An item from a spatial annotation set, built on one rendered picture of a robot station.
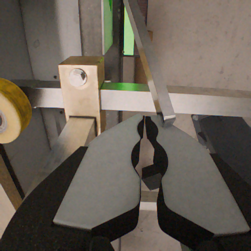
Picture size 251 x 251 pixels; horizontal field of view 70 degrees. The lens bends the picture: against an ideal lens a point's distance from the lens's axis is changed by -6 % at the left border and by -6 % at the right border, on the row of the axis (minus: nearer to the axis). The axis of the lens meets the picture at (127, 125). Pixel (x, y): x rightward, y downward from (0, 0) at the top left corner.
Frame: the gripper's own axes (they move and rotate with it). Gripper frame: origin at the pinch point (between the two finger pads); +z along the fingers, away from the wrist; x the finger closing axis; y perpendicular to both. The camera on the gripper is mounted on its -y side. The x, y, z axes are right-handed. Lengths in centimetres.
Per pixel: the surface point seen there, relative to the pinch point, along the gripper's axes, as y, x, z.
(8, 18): -5.3, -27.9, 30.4
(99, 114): 6.7, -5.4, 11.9
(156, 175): 97, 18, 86
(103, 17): -5.2, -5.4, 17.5
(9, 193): 21.5, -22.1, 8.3
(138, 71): 24, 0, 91
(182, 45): 10, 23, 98
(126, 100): 4.8, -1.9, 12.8
